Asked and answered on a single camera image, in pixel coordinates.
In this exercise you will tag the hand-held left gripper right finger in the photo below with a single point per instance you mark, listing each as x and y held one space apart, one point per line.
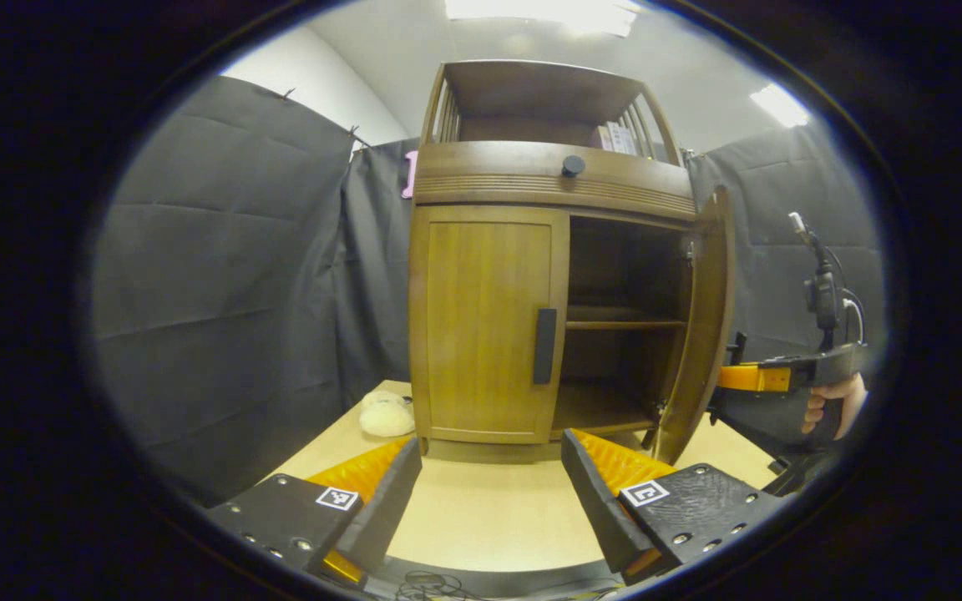
594 505

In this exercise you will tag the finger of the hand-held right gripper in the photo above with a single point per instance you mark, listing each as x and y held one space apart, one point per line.
752 378

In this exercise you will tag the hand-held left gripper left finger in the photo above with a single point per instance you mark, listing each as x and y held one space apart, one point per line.
389 501

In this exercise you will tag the wooden cabinet door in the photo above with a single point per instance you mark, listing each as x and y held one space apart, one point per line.
481 325
706 334

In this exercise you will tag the wooden double-door shoe cabinet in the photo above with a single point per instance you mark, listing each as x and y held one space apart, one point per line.
523 171

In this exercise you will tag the wooden cabinet inner shelf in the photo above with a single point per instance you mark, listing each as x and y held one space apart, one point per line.
615 319

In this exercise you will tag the cream plush toy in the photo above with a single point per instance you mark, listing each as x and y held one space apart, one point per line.
387 415

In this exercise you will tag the small ceiling light panel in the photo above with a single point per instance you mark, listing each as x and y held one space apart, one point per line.
779 104

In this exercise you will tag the pale blue book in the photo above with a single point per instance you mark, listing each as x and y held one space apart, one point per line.
629 142

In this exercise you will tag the white book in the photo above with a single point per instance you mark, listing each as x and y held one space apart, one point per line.
615 138

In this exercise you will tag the black round drawer knob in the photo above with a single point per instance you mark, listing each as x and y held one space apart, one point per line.
573 166

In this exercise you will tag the black backdrop cloth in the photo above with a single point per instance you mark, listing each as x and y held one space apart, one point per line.
222 250

